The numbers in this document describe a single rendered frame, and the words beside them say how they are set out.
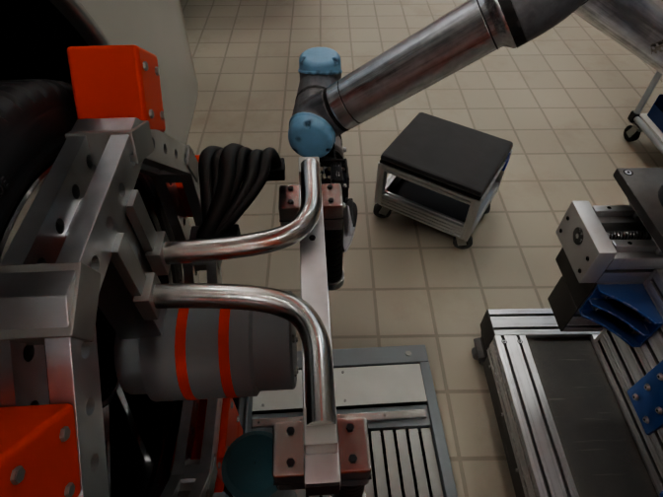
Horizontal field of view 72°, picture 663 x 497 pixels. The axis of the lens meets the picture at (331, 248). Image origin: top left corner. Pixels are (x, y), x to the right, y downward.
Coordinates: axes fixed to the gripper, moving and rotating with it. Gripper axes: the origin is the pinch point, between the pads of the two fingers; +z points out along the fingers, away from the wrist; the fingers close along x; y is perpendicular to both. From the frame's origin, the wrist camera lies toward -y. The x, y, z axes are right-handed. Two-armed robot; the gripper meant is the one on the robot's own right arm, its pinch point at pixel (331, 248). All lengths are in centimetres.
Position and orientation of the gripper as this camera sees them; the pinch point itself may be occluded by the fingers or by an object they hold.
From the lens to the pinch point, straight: 73.9
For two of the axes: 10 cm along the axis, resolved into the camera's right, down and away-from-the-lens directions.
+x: 10.0, -0.5, 0.4
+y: -0.1, -6.6, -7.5
